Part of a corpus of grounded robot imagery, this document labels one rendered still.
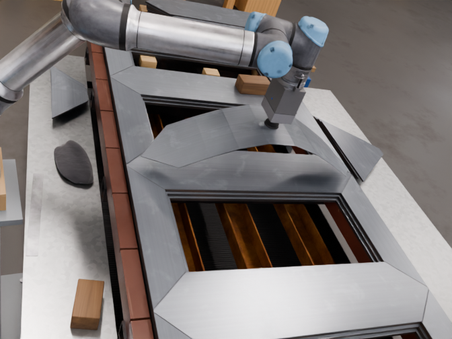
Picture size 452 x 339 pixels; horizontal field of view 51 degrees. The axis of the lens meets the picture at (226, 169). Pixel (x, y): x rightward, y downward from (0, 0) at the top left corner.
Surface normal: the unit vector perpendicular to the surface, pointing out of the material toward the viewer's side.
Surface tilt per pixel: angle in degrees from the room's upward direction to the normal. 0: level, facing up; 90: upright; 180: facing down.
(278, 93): 90
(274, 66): 88
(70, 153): 9
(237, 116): 17
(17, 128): 0
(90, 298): 0
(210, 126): 25
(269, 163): 0
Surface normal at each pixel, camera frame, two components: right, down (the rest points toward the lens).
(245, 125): 0.01, -0.72
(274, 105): -0.92, -0.05
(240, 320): 0.29, -0.74
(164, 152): -0.19, -0.67
